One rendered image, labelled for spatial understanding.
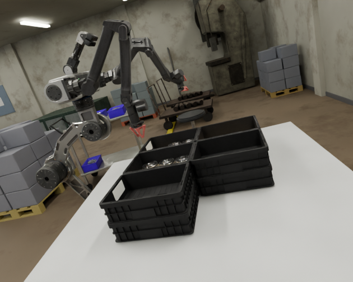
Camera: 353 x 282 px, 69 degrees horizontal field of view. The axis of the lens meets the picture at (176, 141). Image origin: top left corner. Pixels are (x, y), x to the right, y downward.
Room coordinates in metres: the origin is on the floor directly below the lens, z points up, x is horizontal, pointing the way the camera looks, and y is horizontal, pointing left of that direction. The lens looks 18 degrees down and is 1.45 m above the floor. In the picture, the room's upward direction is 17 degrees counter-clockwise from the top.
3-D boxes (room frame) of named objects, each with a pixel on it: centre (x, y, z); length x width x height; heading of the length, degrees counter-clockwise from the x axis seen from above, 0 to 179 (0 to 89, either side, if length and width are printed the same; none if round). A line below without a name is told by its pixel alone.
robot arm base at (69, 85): (1.55, 0.47, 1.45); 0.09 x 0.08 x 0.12; 170
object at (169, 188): (1.16, 0.20, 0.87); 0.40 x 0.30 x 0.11; 75
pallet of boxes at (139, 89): (7.67, 0.82, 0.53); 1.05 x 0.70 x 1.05; 81
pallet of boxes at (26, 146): (3.82, 2.30, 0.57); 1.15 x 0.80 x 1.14; 169
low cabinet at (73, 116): (8.60, 3.07, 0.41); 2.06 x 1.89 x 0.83; 80
